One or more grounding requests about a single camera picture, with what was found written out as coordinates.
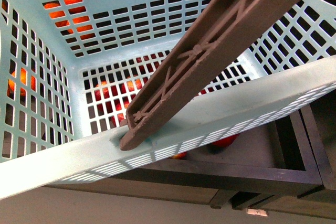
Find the light blue plastic basket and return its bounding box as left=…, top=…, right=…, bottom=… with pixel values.
left=1, top=0, right=335, bottom=199

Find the brown basket handle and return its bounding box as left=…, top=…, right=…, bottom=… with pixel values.
left=120, top=0, right=300, bottom=151

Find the red apple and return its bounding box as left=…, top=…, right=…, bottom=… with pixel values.
left=210, top=133, right=240, bottom=148
left=170, top=152, right=187, bottom=159

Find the orange fruit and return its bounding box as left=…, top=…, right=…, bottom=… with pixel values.
left=43, top=0, right=95, bottom=40

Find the black produce tray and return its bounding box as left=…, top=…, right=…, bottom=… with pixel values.
left=60, top=106, right=323, bottom=208

